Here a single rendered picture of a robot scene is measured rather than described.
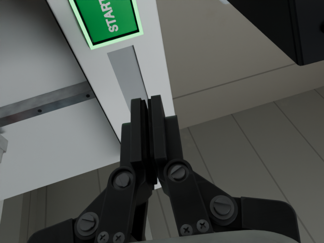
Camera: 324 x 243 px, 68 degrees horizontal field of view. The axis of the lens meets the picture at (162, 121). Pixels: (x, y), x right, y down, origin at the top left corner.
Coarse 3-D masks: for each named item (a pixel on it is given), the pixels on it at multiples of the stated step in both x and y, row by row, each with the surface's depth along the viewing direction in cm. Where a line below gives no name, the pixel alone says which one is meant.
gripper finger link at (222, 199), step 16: (160, 96) 12; (160, 112) 12; (160, 128) 11; (176, 128) 12; (160, 144) 11; (176, 144) 11; (160, 160) 10; (160, 176) 10; (208, 192) 10; (224, 192) 10; (208, 208) 9; (224, 208) 9; (224, 224) 9
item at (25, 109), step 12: (84, 84) 43; (36, 96) 43; (48, 96) 43; (60, 96) 42; (72, 96) 42; (84, 96) 43; (0, 108) 43; (12, 108) 42; (24, 108) 42; (36, 108) 42; (48, 108) 42; (0, 120) 41; (12, 120) 42
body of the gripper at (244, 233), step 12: (156, 240) 8; (168, 240) 8; (180, 240) 8; (192, 240) 8; (204, 240) 8; (216, 240) 8; (228, 240) 7; (240, 240) 7; (252, 240) 7; (264, 240) 7; (276, 240) 7; (288, 240) 7
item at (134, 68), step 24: (48, 0) 20; (144, 0) 23; (72, 24) 22; (144, 24) 24; (72, 48) 24; (96, 48) 25; (120, 48) 26; (144, 48) 26; (96, 72) 27; (120, 72) 28; (144, 72) 29; (120, 96) 30; (144, 96) 32; (168, 96) 33; (120, 120) 34
